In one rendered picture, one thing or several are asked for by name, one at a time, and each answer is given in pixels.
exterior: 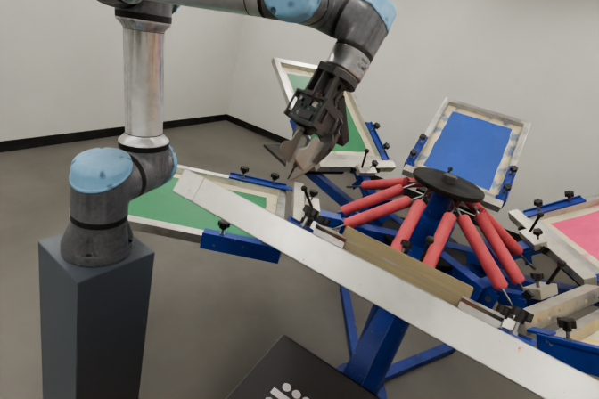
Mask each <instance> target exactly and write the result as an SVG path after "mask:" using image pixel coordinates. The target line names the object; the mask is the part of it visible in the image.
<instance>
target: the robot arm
mask: <svg viewBox="0 0 599 399"><path fill-rule="evenodd" d="M97 1H98V2H100V3H102V4H106V5H108V6H111V7H114V11H115V18H116V19H117V20H118V21H119V23H120V24H121V25H122V27H123V62H124V107H125V133H124V134H122V135H121V136H120V137H119V139H118V144H119V148H118V149H116V148H103V149H100V148H95V149H91V150H87V151H83V152H81V153H80V154H78V155H77V156H76V157H75V158H74V159H73V160H72V162H71V166H70V175H69V182H70V220H69V223H68V225H67V227H66V229H65V232H64V234H63V235H62V239H61V254H62V257H63V258H64V259H65V260H66V261H68V262H70V263H72V264H74V265H79V266H84V267H102V266H107V265H113V264H116V263H118V262H120V261H122V260H123V259H125V258H126V257H128V256H129V255H130V254H131V252H132V251H133V248H134V235H133V233H132V230H131V227H130V224H129V221H128V219H127V217H128V205H129V202H130V201H131V200H134V199H136V198H138V197H140V196H142V195H144V194H145V193H147V192H149V191H152V190H154V189H158V188H160V187H161V186H163V185H164V184H165V183H167V182H168V181H170V180H171V179H172V178H173V176H174V175H175V173H176V169H177V158H176V154H175V153H174V152H173V149H172V147H171V146H170V145H169V139H168V138H167V137H166V136H165V135H164V134H163V87H164V38H165V31H166V30H167V29H169V28H170V27H171V26H172V14H173V13H175V12H176V11H177V8H179V7H180V5H182V6H189V7H195V8H201V9H207V10H213V11H219V12H230V13H236V14H242V15H249V16H254V17H260V18H265V19H270V20H280V21H284V22H288V23H297V24H300V25H303V26H307V27H311V28H312V29H316V30H318V31H320V32H322V33H324V34H326V35H327V36H329V37H333V38H335V39H337V41H336V43H335V45H334V46H333V48H332V50H331V51H330V53H329V55H328V57H327V59H326V60H325V61H320V62H319V64H318V66H317V68H316V70H315V72H314V74H313V76H312V78H311V79H310V80H309V82H308V85H307V87H306V89H305V90H302V89H300V88H298V87H297V89H296V91H295V93H294V95H293V96H292V98H291V100H290V102H289V104H288V105H287V107H286V109H285V111H284V113H283V114H285V115H286V116H287V117H288V118H290V119H292V122H294V123H295V124H296V126H295V127H294V129H293V133H292V139H291V140H289V141H283V142H282V144H281V146H280V152H281V153H282V154H283V156H284V157H285V159H286V168H285V172H286V178H287V179H289V180H291V181H292V180H294V179H296V178H298V177H300V176H302V175H304V174H305V173H306V172H307V171H309V170H310V169H311V168H312V167H314V166H315V165H317V164H318V163H320V162H321V161H322V160H323V159H324V158H325V157H326V156H328V155H329V154H330V153H331V151H332V150H333V148H334V146H335V144H339V145H340V146H344V145H345V144H346V143H347V142H348V141H349V127H348V119H347V111H346V103H345V96H344V95H343V94H344V93H343V92H344V91H346V92H351V93H353V92H355V90H356V88H357V86H358V84H359V83H360V82H361V80H362V79H363V77H364V75H365V73H366V71H367V70H368V69H369V66H370V64H371V62H372V61H373V58H374V56H375V55H376V54H377V52H378V50H379V48H380V46H381V45H382V42H383V40H384V38H385V37H386V36H387V35H388V34H389V30H390V27H391V25H392V23H393V21H394V20H395V18H396V7H395V5H394V4H393V3H392V1H391V0H97ZM295 96H296V97H297V98H298V99H297V101H296V102H295V104H294V106H293V107H292V109H291V110H289V108H290V106H291V103H292V102H293V100H294V98H295ZM312 134H315V135H317V136H318V137H314V138H312V140H311V141H309V139H308V137H307V135H309V136H311V135H312Z"/></svg>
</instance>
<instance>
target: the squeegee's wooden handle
mask: <svg viewBox="0 0 599 399"><path fill-rule="evenodd" d="M342 236H344V237H346V238H347V240H346V243H345V245H344V247H343V249H346V250H347V251H349V252H351V253H353V254H355V255H357V256H359V257H361V258H363V259H364V260H366V261H368V262H370V263H372V264H374V265H377V266H379V267H380V268H382V269H384V270H386V271H388V272H390V273H392V274H394V275H396V276H398V277H399V278H401V279H403V280H405V281H408V282H410V283H412V284H414V285H415V286H417V287H419V288H420V289H423V290H425V291H427V292H429V293H431V294H432V295H434V296H436V297H439V298H441V299H443V300H445V301H447V302H448V303H450V304H451V305H453V306H455V307H457V306H458V304H459V302H460V299H461V298H462V296H465V297H468V298H470V297H471V294H472V292H473V286H470V285H468V284H466V283H464V282H462V281H459V280H458V279H456V278H454V277H452V276H450V275H448V274H446V273H443V272H442V271H439V270H437V269H435V268H433V267H431V266H429V265H427V264H425V263H423V262H421V261H419V260H417V259H415V258H413V257H411V256H408V255H406V254H404V253H402V252H400V251H398V250H396V249H394V248H392V247H390V246H388V245H386V244H384V243H382V242H380V241H378V240H375V239H373V238H371V237H369V236H367V235H365V234H363V233H361V232H359V231H357V230H355V229H353V228H351V227H349V226H347V227H346V228H345V230H344V232H343V234H342Z"/></svg>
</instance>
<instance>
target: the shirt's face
mask: <svg viewBox="0 0 599 399"><path fill-rule="evenodd" d="M281 378H283V379H285V380H286V381H288V382H289V383H291V384H292V385H293V386H295V387H296V388H297V389H298V390H300V391H301V392H302V393H304V394H305V395H307V396H308V397H310V398H311V399H381V398H380V397H379V396H377V395H375V394H373V393H372V392H370V391H369V390H367V389H366V388H364V387H362V386H361V385H359V384H358V383H357V382H356V381H354V380H353V379H351V378H349V377H348V376H346V375H345V374H343V373H342V372H340V371H339V370H337V369H335V368H334V367H332V366H331V365H330V364H329V363H327V362H325V361H324V360H322V359H321V358H319V357H318V356H316V355H315V354H313V353H311V352H310V351H308V350H307V349H306V348H304V347H303V346H301V345H299V344H298V343H296V342H295V341H293V340H292V339H290V338H288V337H287V336H285V335H284V336H283V337H282V338H281V340H280V341H279V342H278V343H277V344H276V345H275V346H274V348H273V349H272V350H271V351H270V352H269V353H268V354H267V356H266V357H265V358H264V359H263V360H262V361H261V363H260V364H259V365H258V366H257V367H256V368H255V370H254V371H253V372H252V373H251V374H250V375H249V376H248V378H246V379H245V380H244V381H243V382H242V384H241V385H240V386H239V387H238V388H237V389H236V390H235V392H234V393H233V394H232V395H231V396H230V397H229V398H228V399H266V397H267V396H268V395H269V393H270V392H271V391H272V389H273V388H274V387H275V385H276V384H277V382H278V381H279V380H280V379H281Z"/></svg>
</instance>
